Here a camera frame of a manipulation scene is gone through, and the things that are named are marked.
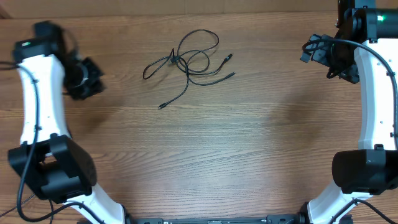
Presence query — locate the thick black usb cable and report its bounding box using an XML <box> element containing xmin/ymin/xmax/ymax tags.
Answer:
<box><xmin>157</xmin><ymin>29</ymin><xmax>234</xmax><ymax>110</ymax></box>

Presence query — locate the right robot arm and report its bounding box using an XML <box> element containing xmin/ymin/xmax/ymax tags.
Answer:
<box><xmin>277</xmin><ymin>1</ymin><xmax>397</xmax><ymax>223</ymax></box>

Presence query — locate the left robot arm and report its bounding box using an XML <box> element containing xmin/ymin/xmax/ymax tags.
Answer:
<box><xmin>8</xmin><ymin>21</ymin><xmax>131</xmax><ymax>223</ymax></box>

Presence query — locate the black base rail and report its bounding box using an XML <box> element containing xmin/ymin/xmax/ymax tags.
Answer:
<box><xmin>131</xmin><ymin>214</ymin><xmax>307</xmax><ymax>224</ymax></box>

